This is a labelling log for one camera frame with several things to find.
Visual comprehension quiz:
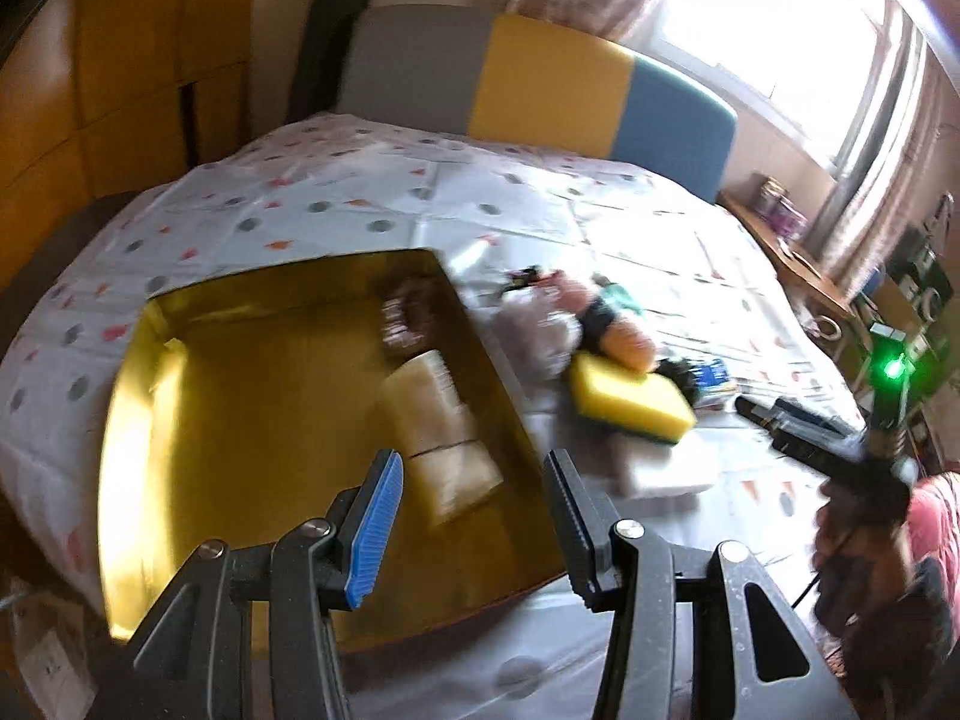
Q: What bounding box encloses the crumpled clear plastic bag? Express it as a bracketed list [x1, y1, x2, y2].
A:
[491, 286, 582, 380]

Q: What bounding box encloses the window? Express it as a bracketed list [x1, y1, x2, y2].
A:
[637, 0, 923, 173]

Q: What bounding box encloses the gold box with red sides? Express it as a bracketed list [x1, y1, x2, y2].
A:
[97, 247, 571, 642]

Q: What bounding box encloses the yellow sponge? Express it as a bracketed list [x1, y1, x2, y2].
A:
[568, 351, 698, 445]

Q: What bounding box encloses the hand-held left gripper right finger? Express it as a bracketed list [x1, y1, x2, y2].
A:
[541, 450, 856, 720]

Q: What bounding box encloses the green silicone lid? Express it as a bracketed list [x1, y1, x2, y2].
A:
[596, 279, 647, 316]

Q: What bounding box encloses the black chair back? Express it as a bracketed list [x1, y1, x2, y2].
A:
[289, 0, 374, 125]

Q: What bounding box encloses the blue tissue pack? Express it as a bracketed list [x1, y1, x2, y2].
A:
[694, 360, 740, 398]

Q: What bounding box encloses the wooden wardrobe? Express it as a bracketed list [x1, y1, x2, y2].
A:
[0, 0, 260, 200]

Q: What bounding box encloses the grey yellow blue headboard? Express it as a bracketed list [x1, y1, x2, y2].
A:
[336, 4, 740, 203]

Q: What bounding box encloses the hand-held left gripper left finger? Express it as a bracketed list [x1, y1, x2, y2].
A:
[97, 448, 406, 720]

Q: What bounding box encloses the black scrunchie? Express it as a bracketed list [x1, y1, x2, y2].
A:
[654, 358, 710, 410]

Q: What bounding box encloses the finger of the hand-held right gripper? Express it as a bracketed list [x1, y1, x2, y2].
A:
[735, 396, 863, 466]

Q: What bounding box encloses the printed tablecloth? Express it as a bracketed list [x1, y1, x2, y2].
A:
[0, 112, 863, 720]

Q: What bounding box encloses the wooden side table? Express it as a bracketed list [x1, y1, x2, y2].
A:
[716, 176, 871, 361]

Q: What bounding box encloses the patterned curtain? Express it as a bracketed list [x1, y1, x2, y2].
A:
[821, 11, 960, 301]

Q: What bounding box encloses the white sponge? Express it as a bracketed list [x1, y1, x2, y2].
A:
[609, 431, 722, 497]

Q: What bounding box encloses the person's right hand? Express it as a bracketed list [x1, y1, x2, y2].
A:
[811, 499, 922, 635]

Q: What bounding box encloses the person's pink clothing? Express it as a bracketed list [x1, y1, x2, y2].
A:
[909, 471, 960, 593]

